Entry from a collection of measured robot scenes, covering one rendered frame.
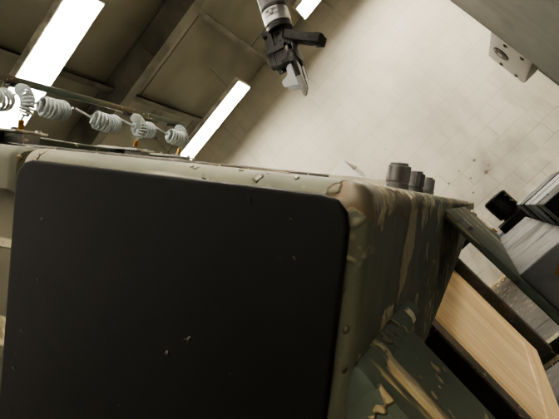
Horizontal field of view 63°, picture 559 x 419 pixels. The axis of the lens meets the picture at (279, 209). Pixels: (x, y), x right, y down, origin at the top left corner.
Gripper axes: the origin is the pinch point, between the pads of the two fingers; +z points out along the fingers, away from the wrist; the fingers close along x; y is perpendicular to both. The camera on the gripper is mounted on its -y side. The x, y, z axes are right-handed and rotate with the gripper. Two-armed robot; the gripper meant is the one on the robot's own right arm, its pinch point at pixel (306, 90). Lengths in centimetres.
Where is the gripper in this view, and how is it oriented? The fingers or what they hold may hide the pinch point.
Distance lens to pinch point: 126.5
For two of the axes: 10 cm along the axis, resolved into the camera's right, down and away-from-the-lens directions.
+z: 2.8, 9.5, -1.2
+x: -3.9, 0.0, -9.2
